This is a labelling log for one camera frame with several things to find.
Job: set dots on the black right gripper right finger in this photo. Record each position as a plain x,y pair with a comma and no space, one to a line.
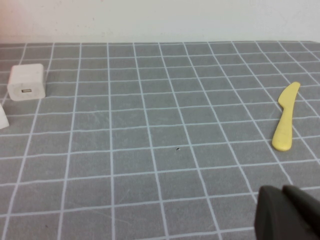
305,217

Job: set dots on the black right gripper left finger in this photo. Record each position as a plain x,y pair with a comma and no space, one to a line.
270,215

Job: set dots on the yellow plastic knife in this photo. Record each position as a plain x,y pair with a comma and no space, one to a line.
283,125

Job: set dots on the white usb charger adapter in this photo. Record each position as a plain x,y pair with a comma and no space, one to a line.
25,82

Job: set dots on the white foam cube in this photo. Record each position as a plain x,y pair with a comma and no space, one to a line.
3,117

